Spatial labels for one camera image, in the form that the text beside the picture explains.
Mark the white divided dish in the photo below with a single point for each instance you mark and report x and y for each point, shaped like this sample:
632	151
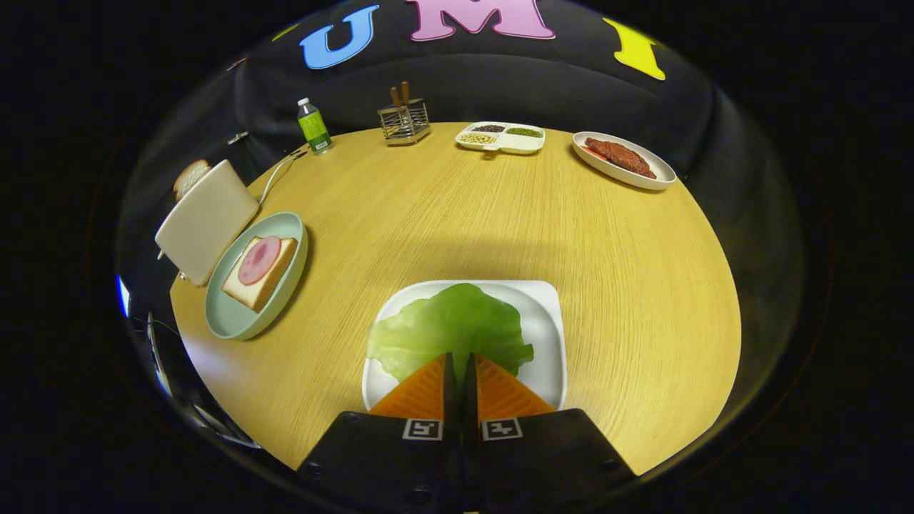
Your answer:
503	140

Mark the silver cloth clip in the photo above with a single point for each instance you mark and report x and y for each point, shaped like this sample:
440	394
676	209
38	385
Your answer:
238	138

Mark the black backdrop cloth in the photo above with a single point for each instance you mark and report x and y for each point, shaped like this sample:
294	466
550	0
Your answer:
443	78

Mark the square toast slice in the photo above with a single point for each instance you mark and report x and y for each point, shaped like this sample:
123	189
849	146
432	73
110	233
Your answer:
260	290

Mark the green label water bottle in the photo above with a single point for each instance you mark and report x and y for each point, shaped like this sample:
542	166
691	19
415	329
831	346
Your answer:
314	132

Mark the brown crust bread slice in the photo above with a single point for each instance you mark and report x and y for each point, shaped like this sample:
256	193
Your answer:
189	177

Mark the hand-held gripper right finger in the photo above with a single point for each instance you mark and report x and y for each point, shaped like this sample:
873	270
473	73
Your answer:
469	400

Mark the pink ham slice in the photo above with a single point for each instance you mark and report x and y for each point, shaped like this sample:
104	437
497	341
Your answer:
258	260

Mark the pile of yellow beans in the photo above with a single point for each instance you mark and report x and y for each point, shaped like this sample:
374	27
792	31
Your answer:
478	138

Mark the white square plate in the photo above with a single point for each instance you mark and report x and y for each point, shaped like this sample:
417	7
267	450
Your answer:
543	343

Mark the pile of green beans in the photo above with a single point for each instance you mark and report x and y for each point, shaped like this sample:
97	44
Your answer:
524	132

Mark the pile of dark beans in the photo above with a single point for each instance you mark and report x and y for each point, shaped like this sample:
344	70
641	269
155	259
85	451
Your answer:
489	128

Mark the pale green round plate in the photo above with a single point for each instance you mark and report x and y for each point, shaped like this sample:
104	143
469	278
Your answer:
235	318

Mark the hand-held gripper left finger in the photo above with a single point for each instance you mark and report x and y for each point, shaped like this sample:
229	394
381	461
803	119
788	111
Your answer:
450	400

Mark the green lettuce leaf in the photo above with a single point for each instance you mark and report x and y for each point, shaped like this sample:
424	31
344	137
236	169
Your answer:
450	321

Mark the white toaster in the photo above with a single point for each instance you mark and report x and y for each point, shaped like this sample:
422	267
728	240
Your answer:
207	221

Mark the white oval plate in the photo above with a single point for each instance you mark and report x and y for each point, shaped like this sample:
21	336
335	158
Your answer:
607	169

